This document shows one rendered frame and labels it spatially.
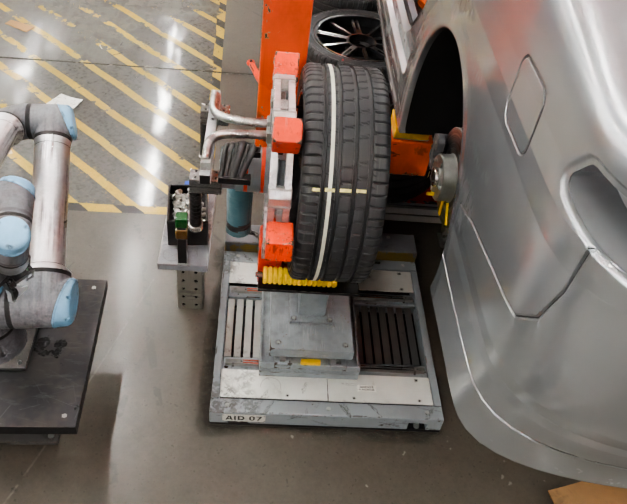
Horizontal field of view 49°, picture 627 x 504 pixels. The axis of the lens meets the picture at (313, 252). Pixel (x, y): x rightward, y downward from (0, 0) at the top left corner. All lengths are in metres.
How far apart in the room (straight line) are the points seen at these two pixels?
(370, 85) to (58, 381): 1.30
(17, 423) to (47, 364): 0.22
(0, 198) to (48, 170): 0.44
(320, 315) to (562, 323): 1.37
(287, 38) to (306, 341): 1.05
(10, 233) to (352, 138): 0.90
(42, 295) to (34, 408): 0.34
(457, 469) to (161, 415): 1.05
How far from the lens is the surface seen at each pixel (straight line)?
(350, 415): 2.50
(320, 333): 2.51
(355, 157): 1.85
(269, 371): 2.52
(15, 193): 1.93
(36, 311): 2.20
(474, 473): 2.59
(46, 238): 2.27
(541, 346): 1.37
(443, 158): 2.20
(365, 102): 1.92
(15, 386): 2.34
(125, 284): 2.96
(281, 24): 2.40
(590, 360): 1.33
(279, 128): 1.81
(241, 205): 2.34
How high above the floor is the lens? 2.16
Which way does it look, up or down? 44 degrees down
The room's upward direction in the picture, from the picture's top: 9 degrees clockwise
